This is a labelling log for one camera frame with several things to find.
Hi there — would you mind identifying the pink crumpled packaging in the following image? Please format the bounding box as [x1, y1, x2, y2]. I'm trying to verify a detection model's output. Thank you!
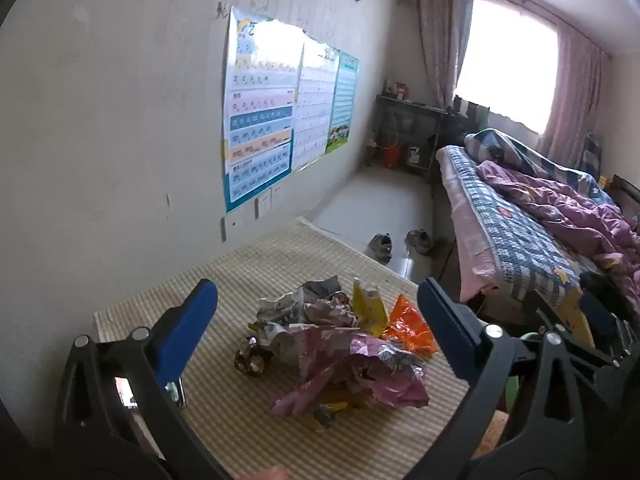
[271, 324, 431, 417]

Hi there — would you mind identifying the brown white crumpled wrapper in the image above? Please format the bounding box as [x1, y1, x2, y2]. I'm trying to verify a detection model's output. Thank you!
[305, 294, 361, 331]

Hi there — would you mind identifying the pink bed skirt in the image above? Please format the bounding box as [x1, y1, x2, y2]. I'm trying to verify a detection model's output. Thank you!
[439, 152, 498, 306]

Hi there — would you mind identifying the white chart wall poster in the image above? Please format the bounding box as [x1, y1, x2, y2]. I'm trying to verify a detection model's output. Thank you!
[291, 35, 341, 173]

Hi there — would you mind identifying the smartphone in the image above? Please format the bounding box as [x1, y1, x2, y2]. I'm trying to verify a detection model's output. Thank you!
[114, 375, 187, 408]

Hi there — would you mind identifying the person's left hand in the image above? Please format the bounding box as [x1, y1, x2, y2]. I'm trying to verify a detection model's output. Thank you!
[238, 466, 290, 480]

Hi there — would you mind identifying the orange wrapper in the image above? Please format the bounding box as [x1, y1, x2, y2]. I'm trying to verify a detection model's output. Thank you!
[381, 294, 440, 357]

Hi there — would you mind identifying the purple quilt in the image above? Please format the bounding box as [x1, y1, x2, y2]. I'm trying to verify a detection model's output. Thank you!
[475, 160, 640, 283]

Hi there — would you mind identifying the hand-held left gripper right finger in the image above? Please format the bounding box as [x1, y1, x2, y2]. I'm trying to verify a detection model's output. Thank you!
[417, 277, 626, 480]

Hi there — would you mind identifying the yellow wooden frame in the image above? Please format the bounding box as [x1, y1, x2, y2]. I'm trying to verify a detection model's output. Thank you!
[564, 300, 597, 348]

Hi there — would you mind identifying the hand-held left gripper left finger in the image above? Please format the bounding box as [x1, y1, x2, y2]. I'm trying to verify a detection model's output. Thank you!
[52, 279, 236, 480]

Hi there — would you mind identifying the yellow wrapper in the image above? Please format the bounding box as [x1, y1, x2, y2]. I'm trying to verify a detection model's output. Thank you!
[351, 278, 388, 337]

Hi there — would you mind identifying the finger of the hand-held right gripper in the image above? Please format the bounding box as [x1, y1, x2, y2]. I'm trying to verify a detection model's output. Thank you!
[524, 290, 568, 336]
[580, 291, 633, 361]

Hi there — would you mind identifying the blue alphabet wall poster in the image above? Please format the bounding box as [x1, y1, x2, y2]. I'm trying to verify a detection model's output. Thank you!
[222, 7, 306, 213]

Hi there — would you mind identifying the white blue printed wrapper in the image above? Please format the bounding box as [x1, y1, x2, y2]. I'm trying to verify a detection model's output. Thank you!
[256, 290, 313, 348]

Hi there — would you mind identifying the gold brown foil wrapper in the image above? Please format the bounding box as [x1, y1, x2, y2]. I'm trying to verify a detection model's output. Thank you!
[234, 334, 276, 376]

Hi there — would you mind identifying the teal wall poster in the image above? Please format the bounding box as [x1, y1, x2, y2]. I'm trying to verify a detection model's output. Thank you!
[325, 50, 360, 155]

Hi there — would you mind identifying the blue plaid blanket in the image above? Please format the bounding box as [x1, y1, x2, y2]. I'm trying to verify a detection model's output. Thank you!
[464, 129, 618, 206]

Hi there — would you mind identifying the dark metal shelf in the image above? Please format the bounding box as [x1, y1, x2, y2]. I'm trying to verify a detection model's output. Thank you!
[375, 94, 446, 176]

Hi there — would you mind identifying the grey sneaker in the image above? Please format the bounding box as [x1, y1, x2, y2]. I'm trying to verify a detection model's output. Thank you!
[368, 232, 393, 263]
[405, 229, 433, 256]

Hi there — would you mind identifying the pink patterned curtain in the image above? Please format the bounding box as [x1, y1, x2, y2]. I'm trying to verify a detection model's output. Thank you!
[537, 22, 608, 161]
[417, 0, 476, 111]

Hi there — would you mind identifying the window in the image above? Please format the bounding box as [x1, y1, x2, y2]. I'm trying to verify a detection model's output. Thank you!
[452, 0, 560, 136]

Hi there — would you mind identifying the bed with plaid sheet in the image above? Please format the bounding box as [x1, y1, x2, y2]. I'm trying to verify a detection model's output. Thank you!
[435, 129, 640, 326]

